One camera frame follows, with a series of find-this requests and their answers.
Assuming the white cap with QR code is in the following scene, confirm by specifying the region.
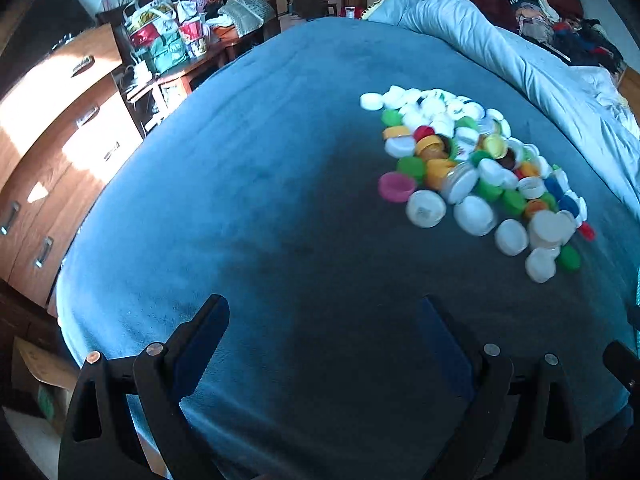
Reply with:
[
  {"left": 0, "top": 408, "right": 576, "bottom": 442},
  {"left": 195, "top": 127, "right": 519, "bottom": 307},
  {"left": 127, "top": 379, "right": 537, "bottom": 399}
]
[{"left": 406, "top": 190, "right": 447, "bottom": 229}]

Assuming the cardboard box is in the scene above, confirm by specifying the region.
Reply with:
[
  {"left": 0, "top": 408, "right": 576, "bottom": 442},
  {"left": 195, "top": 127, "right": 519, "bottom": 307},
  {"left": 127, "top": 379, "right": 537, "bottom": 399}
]
[{"left": 11, "top": 337, "right": 79, "bottom": 436}]

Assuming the red cap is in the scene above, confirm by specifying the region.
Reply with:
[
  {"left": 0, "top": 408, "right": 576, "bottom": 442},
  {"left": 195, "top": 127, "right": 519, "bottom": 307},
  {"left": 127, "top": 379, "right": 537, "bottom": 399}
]
[{"left": 577, "top": 222, "right": 596, "bottom": 242}]

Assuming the pink cap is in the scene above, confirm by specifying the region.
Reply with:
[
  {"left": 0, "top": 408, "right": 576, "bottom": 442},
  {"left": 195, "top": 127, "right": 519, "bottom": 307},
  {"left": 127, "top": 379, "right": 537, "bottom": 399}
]
[{"left": 378, "top": 171, "right": 416, "bottom": 204}]

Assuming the green cap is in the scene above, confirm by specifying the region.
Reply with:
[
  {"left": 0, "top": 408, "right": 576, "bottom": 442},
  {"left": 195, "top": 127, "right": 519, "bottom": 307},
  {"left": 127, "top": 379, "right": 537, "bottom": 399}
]
[{"left": 396, "top": 156, "right": 426, "bottom": 183}]

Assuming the wooden drawer dresser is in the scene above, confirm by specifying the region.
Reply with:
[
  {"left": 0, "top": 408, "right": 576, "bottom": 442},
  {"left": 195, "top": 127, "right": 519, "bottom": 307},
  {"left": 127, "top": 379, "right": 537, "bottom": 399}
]
[{"left": 1, "top": 24, "right": 142, "bottom": 307}]

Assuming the light blue duvet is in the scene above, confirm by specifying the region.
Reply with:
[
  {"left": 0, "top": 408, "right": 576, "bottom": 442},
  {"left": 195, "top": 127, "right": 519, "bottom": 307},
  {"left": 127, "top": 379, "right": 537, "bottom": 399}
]
[{"left": 363, "top": 0, "right": 639, "bottom": 214}]

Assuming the pile of clothes and bags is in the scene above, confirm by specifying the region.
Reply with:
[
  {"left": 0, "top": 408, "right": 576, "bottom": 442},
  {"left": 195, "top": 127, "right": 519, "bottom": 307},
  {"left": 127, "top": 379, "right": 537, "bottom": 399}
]
[{"left": 96, "top": 0, "right": 276, "bottom": 75}]

